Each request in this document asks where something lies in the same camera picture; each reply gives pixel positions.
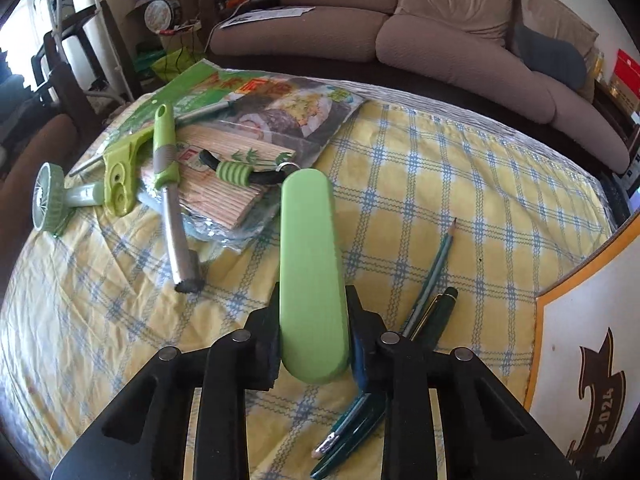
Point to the cardboard box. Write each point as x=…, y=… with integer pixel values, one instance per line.
x=583, y=389

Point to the brown chair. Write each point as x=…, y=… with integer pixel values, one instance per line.
x=61, y=140

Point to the brown sofa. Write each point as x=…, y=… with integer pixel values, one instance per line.
x=462, y=51

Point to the green rectangular case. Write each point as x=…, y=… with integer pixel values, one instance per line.
x=312, y=301

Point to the dark blue cushion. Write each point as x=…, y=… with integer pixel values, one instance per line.
x=555, y=58

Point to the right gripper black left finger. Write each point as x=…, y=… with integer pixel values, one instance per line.
x=245, y=359

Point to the green can opener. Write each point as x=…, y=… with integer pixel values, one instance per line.
x=120, y=180

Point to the bamboo skewer pack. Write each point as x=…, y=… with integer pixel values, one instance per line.
x=212, y=158

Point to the large green food bag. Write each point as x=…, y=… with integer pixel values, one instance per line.
x=296, y=114

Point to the mint handheld fan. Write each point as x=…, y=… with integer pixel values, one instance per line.
x=52, y=202

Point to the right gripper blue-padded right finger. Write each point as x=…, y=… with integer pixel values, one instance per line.
x=394, y=367

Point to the paper on sofa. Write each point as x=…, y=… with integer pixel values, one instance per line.
x=267, y=15

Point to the yellow plaid tablecloth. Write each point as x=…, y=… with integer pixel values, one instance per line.
x=87, y=308

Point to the green pencil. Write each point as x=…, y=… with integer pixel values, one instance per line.
x=409, y=328

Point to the round tin can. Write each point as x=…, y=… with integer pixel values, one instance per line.
x=162, y=15

